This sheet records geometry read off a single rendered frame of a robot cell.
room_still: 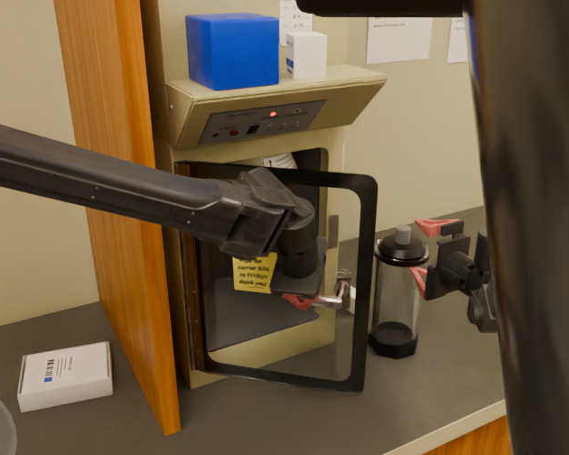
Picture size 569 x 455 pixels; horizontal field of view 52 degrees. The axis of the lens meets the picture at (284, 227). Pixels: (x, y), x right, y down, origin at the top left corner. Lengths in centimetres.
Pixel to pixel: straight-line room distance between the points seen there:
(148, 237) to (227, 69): 26
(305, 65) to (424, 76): 87
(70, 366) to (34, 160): 64
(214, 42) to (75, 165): 28
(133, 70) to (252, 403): 62
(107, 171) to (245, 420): 59
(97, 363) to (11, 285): 34
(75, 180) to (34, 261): 81
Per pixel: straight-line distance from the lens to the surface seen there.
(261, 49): 83
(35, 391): 115
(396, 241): 113
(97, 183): 62
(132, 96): 79
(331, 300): 88
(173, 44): 89
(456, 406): 114
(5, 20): 128
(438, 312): 139
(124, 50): 78
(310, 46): 89
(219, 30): 80
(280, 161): 104
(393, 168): 174
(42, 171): 61
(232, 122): 87
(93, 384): 114
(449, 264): 100
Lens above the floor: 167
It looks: 25 degrees down
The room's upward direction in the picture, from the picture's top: straight up
